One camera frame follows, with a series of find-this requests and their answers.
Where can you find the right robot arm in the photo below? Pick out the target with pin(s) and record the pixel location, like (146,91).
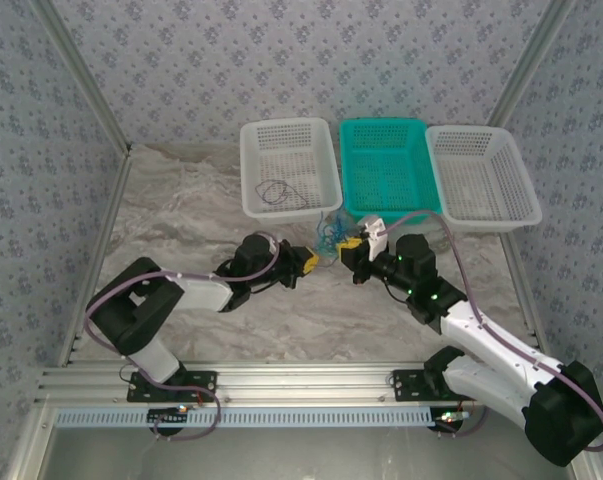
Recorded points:
(496,340)

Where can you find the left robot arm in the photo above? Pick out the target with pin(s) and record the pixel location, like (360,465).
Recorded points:
(146,310)

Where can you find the teal plastic basket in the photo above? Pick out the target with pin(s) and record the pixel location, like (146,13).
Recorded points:
(381,212)

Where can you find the white plastic basket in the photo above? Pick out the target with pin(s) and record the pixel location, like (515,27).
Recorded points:
(481,222)
(281,212)

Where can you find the small circuit board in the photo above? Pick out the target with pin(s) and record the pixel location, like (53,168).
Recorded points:
(168,416)
(448,417)

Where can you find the aluminium side rail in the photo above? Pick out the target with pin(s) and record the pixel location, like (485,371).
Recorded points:
(523,290)
(98,250)

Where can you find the wide aluminium mounting rail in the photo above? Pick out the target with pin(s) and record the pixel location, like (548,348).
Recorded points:
(306,382)

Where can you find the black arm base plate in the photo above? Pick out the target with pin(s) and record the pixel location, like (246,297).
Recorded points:
(201,382)
(406,385)

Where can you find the aluminium frame post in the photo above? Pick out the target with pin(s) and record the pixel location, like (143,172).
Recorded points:
(83,70)
(531,60)

